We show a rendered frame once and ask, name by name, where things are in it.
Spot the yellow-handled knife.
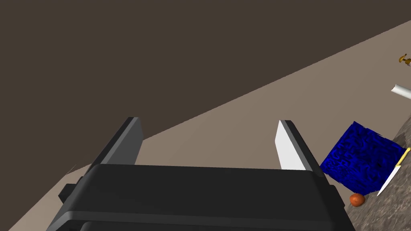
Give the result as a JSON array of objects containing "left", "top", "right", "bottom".
[{"left": 376, "top": 147, "right": 411, "bottom": 197}]

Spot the white cylinder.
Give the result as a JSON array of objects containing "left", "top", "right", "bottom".
[{"left": 391, "top": 84, "right": 411, "bottom": 99}]

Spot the orange round fruit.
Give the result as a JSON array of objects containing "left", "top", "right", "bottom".
[{"left": 349, "top": 193, "right": 366, "bottom": 207}]

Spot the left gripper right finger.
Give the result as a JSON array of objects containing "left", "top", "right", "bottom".
[{"left": 274, "top": 120, "right": 323, "bottom": 171}]

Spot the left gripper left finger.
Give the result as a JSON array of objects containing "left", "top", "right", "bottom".
[{"left": 91, "top": 117, "right": 144, "bottom": 166}]

